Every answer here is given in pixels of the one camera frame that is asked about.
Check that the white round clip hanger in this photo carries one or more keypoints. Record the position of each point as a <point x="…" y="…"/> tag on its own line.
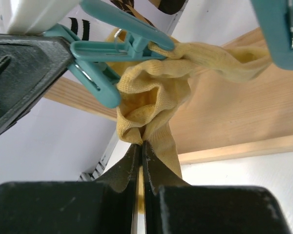
<point x="36" y="16"/>

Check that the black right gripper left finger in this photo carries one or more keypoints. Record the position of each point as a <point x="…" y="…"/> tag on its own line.
<point x="107" y="205"/>

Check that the aluminium mounting rail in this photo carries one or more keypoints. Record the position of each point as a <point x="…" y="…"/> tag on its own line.
<point x="102" y="163"/>

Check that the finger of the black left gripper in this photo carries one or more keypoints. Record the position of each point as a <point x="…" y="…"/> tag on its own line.
<point x="29" y="66"/>

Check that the wooden hanger stand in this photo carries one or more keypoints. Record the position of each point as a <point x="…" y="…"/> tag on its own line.
<point x="220" y="119"/>

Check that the teal clothes peg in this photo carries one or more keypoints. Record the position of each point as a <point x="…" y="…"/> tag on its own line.
<point x="275" y="18"/>
<point x="97" y="77"/>
<point x="130" y="42"/>

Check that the brown argyle sock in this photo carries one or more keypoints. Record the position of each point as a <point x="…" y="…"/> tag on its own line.
<point x="158" y="13"/>

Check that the yellow sock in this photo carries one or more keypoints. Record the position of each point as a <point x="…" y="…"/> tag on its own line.
<point x="151" y="93"/>
<point x="239" y="64"/>

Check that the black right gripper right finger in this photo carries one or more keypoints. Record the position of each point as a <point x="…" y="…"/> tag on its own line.
<point x="173" y="206"/>

